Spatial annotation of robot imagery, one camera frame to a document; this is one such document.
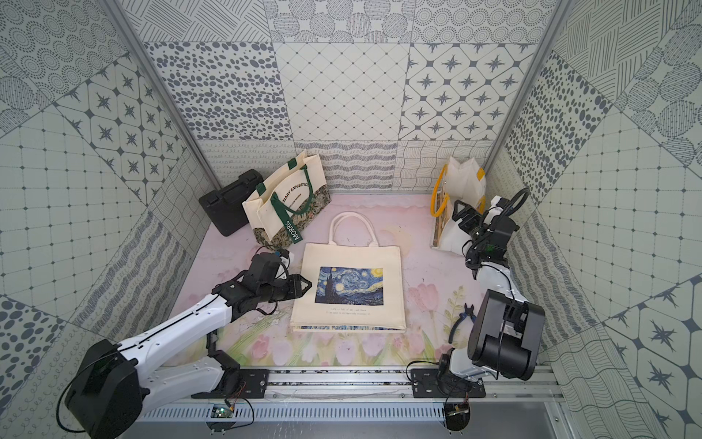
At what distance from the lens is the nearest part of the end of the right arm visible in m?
0.65

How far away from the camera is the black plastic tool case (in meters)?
0.95

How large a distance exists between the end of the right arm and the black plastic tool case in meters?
0.70

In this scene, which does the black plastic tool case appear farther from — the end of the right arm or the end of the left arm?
the end of the right arm
